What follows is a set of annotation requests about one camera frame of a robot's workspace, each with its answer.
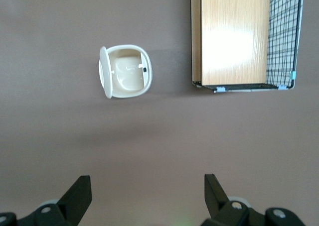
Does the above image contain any wire rack with wooden shelf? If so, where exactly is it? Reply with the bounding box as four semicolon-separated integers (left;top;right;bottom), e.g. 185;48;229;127
190;0;305;94

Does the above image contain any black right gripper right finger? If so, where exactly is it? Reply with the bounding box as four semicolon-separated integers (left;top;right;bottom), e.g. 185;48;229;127
200;174;307;226

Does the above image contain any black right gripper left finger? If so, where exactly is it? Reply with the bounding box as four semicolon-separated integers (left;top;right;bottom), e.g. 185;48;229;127
0;175;93;226

